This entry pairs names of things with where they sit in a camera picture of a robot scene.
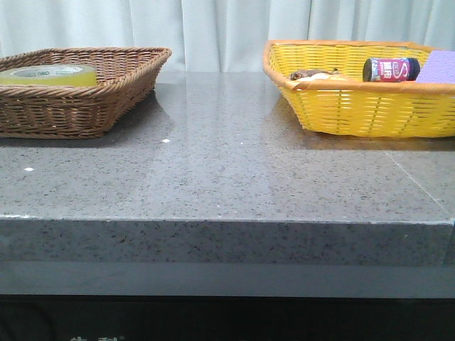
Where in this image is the yellow packing tape roll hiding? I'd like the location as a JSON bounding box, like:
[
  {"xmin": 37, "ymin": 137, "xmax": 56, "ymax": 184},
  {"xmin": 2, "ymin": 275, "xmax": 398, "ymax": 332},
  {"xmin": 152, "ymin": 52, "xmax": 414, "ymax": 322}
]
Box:
[{"xmin": 1, "ymin": 64, "xmax": 97, "ymax": 87}]

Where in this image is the yellow woven basket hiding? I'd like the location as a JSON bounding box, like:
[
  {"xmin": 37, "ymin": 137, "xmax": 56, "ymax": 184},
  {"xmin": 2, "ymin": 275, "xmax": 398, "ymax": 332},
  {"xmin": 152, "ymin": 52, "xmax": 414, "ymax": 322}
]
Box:
[{"xmin": 262, "ymin": 40, "xmax": 454, "ymax": 138}]

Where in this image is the bread roll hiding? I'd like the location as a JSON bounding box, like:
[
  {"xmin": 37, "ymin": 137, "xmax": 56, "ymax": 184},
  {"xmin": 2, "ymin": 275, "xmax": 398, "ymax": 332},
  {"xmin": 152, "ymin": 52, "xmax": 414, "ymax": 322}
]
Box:
[{"xmin": 295, "ymin": 72, "xmax": 351, "ymax": 82}]

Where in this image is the white curtain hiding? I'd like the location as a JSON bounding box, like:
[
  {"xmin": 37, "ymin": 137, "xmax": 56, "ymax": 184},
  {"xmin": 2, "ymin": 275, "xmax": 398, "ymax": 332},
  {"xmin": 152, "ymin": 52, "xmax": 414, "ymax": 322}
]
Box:
[{"xmin": 1, "ymin": 1, "xmax": 454, "ymax": 72}]

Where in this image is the brown wicker basket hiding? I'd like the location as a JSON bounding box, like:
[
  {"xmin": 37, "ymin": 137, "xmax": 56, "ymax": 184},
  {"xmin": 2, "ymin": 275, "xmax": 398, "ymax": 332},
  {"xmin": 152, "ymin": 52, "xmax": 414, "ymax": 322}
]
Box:
[{"xmin": 1, "ymin": 47, "xmax": 172, "ymax": 139}]

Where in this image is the pink labelled black canister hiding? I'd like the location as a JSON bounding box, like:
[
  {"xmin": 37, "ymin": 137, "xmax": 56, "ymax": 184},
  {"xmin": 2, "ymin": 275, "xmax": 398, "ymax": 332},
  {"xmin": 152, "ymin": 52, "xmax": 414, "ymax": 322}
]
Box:
[{"xmin": 363, "ymin": 58, "xmax": 421, "ymax": 82}]

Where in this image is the purple foam block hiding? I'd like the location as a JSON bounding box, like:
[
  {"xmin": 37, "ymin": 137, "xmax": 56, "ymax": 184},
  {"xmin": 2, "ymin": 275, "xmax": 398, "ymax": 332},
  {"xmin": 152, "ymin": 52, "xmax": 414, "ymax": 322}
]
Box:
[{"xmin": 416, "ymin": 50, "xmax": 455, "ymax": 84}]

